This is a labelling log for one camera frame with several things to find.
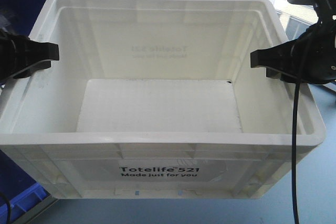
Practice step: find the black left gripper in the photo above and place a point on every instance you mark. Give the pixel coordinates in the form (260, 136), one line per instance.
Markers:
(21, 57)

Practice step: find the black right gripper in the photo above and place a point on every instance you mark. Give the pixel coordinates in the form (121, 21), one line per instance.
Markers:
(313, 54)

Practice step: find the white plastic Totelife tote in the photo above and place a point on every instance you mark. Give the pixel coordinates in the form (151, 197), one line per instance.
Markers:
(152, 99)

